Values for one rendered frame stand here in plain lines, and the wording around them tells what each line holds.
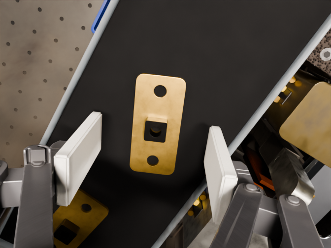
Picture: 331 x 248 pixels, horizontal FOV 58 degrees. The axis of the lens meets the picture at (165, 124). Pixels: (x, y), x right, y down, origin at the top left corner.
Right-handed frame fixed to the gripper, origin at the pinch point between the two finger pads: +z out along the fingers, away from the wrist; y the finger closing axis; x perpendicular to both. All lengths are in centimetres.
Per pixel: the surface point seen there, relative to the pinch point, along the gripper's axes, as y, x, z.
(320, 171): 23.5, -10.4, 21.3
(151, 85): -0.7, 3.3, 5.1
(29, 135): -33, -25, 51
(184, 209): 3.3, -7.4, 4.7
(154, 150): 0.1, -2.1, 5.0
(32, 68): -32, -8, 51
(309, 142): 16.6, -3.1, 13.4
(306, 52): 10.0, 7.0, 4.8
